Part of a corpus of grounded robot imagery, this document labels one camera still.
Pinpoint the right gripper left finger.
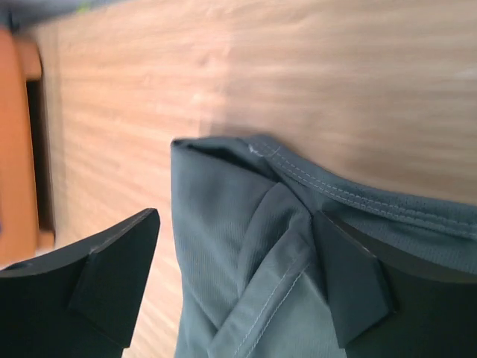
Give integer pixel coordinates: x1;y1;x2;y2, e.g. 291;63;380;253
1;208;160;358

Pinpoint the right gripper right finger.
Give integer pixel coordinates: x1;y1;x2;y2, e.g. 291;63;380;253
314;212;476;358

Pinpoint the dark grey t shirt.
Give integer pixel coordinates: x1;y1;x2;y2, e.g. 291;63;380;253
171;136;476;357

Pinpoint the orange plastic basket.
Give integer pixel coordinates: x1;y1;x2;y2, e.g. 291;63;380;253
1;28;55;266

